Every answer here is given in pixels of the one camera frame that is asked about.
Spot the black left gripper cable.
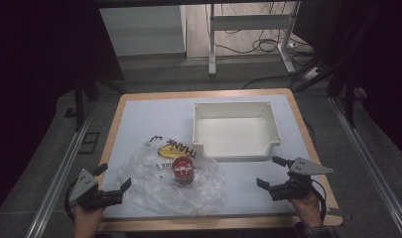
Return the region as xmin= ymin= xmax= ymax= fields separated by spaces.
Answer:
xmin=64 ymin=184 xmax=76 ymax=222

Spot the dark curtain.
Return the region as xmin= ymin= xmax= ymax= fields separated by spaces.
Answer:
xmin=0 ymin=0 xmax=125 ymax=222
xmin=292 ymin=0 xmax=402 ymax=163

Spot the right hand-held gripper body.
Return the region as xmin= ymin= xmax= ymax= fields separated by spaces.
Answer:
xmin=268 ymin=157 xmax=335 ymax=202

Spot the black stand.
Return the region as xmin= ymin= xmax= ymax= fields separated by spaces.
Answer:
xmin=72 ymin=77 xmax=127 ymax=133
xmin=327 ymin=62 xmax=369 ymax=129

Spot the white cabinet panel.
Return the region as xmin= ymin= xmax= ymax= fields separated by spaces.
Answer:
xmin=98 ymin=4 xmax=189 ymax=58

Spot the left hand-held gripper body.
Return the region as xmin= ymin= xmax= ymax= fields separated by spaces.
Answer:
xmin=67 ymin=168 xmax=124 ymax=211

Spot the tangle of black floor cables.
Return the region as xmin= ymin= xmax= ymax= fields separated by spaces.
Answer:
xmin=217 ymin=2 xmax=314 ymax=58

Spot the person's right hand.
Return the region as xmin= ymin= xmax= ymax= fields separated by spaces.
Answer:
xmin=289 ymin=191 xmax=324 ymax=229

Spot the red can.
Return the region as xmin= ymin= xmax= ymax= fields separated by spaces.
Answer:
xmin=171 ymin=156 xmax=196 ymax=186

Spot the white plastic bin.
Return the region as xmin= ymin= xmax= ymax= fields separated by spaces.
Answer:
xmin=192 ymin=100 xmax=283 ymax=163

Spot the metal floor rail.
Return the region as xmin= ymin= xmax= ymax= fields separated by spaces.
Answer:
xmin=330 ymin=96 xmax=402 ymax=238
xmin=24 ymin=98 xmax=97 ymax=238

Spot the clear printed plastic bag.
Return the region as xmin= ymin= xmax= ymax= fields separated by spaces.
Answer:
xmin=117 ymin=134 xmax=227 ymax=217

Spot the white table mat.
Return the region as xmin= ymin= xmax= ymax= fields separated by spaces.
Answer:
xmin=102 ymin=94 xmax=332 ymax=220

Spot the white desk frame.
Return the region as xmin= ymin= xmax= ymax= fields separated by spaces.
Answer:
xmin=206 ymin=2 xmax=298 ymax=76

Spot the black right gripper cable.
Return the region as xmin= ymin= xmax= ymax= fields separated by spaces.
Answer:
xmin=309 ymin=179 xmax=329 ymax=223

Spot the white power strip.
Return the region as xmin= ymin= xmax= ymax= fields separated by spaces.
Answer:
xmin=302 ymin=66 xmax=324 ymax=81

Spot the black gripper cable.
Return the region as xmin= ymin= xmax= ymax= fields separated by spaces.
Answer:
xmin=64 ymin=184 xmax=76 ymax=222
xmin=309 ymin=179 xmax=329 ymax=223

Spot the person's left hand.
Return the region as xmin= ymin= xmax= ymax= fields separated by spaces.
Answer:
xmin=71 ymin=202 xmax=105 ymax=231

